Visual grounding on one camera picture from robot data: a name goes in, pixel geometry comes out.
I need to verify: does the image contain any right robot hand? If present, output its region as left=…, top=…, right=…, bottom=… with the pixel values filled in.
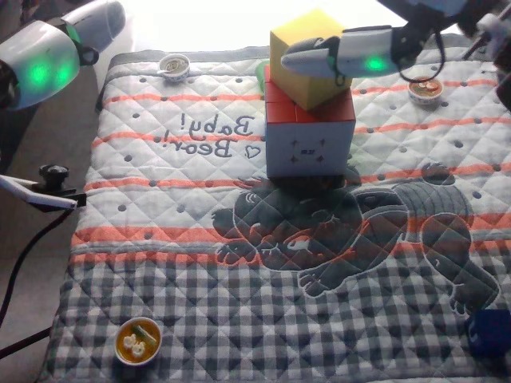
left=280, top=0, right=468, bottom=80

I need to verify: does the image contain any yellow block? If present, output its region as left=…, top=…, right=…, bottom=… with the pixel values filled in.
left=269, top=7, right=355, bottom=112

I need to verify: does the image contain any Rubik's cube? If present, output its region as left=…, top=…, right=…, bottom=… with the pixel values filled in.
left=263, top=65, right=357, bottom=180

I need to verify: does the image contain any blue block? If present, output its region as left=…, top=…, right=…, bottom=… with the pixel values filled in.
left=464, top=307, right=511, bottom=360

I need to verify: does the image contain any toy bowl with eggs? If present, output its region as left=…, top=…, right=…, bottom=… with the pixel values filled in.
left=406, top=75, right=444, bottom=107

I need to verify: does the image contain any toy bowl of noodles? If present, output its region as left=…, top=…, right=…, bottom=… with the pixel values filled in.
left=157, top=54, right=191, bottom=85

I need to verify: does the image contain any grey bear print quilt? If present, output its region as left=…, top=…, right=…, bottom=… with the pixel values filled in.
left=38, top=34, right=511, bottom=383

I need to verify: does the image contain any toy bowl of orange soup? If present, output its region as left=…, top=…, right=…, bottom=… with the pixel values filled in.
left=114, top=317, right=164, bottom=366

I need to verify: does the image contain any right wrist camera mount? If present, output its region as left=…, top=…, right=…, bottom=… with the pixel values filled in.
left=465, top=3, right=511, bottom=61

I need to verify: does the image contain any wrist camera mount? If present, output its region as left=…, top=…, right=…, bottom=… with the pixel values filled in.
left=0, top=162, right=88, bottom=213
left=465, top=3, right=511, bottom=61

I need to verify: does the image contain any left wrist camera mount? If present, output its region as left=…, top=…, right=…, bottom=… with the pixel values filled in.
left=0, top=162, right=88, bottom=213

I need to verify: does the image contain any black cable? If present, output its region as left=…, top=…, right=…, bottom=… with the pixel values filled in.
left=0, top=329, right=55, bottom=360
left=0, top=209, right=73, bottom=325

